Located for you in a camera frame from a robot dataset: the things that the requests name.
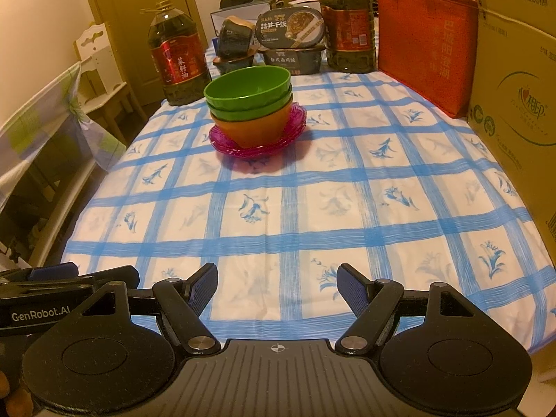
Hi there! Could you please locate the blue checked tablecloth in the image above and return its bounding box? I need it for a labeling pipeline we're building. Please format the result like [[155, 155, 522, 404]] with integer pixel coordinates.
[[61, 37, 546, 357]]

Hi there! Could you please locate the pink translucent plate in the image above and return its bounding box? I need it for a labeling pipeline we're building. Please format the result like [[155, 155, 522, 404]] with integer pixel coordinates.
[[209, 102, 308, 150], [209, 108, 307, 154], [210, 115, 305, 158]]

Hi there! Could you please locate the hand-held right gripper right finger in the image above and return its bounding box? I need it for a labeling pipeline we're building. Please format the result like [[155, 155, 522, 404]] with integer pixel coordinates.
[[334, 263, 483, 354]]

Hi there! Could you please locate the small white chair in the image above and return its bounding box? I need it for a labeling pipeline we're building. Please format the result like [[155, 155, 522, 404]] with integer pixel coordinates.
[[73, 22, 148, 140]]

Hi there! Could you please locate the white wooden chair frame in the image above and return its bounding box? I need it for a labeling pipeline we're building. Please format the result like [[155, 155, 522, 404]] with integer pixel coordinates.
[[0, 156, 109, 279]]

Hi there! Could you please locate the tilted black food cup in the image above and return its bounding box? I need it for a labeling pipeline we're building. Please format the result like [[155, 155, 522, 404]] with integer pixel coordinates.
[[218, 15, 256, 58]]

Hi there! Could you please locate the large cardboard box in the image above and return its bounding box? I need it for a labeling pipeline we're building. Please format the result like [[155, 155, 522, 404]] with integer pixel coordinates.
[[467, 0, 556, 244]]

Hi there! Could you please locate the wooden door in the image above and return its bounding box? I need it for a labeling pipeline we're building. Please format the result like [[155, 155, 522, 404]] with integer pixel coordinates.
[[78, 0, 205, 96]]

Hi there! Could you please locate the black instant rice box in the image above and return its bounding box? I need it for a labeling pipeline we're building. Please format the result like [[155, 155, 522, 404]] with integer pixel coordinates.
[[257, 44, 326, 75], [255, 6, 326, 50]]

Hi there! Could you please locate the orange plastic bowl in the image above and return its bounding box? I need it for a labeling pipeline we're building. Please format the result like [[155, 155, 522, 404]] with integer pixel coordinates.
[[210, 98, 294, 149]]

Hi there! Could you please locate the blue and white box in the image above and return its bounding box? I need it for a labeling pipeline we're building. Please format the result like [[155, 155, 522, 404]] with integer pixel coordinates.
[[210, 8, 237, 38]]

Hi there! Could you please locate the green checked chair cloth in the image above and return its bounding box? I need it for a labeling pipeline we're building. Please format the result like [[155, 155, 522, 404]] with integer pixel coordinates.
[[0, 62, 128, 209]]

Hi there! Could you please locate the black food bowl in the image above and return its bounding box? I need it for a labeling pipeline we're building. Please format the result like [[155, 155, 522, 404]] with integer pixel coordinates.
[[212, 50, 259, 76]]

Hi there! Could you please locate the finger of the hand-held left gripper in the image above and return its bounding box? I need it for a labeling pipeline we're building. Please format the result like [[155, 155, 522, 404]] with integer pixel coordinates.
[[0, 263, 81, 286], [76, 265, 140, 292]]

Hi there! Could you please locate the red tote bag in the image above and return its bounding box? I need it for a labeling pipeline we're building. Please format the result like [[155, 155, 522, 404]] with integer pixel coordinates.
[[376, 0, 481, 119]]

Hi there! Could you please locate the cooking oil bottle red label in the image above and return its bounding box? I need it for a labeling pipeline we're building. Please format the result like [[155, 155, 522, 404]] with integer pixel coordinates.
[[147, 2, 210, 107], [320, 0, 378, 74]]

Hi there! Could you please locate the person's left hand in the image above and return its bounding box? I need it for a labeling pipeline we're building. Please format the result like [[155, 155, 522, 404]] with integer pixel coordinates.
[[0, 369, 35, 417]]

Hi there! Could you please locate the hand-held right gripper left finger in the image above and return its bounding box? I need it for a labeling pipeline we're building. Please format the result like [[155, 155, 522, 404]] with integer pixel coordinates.
[[74, 263, 222, 354]]

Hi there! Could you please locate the green plastic bowl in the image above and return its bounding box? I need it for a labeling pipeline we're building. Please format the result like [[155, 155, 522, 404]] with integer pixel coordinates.
[[205, 87, 294, 122], [203, 65, 292, 103]]

